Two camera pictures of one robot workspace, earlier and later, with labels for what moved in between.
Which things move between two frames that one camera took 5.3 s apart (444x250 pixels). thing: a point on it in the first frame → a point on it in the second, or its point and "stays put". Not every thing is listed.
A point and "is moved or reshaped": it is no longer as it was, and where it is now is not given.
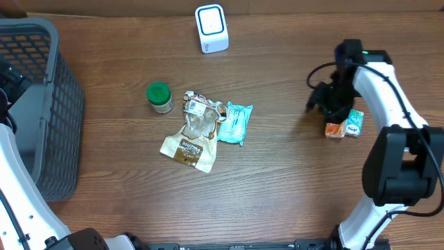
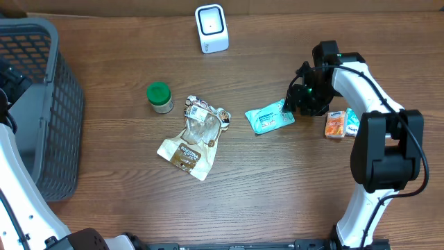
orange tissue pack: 334,130 stays put
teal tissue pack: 354,123 stays put
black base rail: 298,244 stays put
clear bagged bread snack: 196,142 is moved or reshaped
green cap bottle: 159,94 stays put
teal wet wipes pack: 232,128 → 270,117
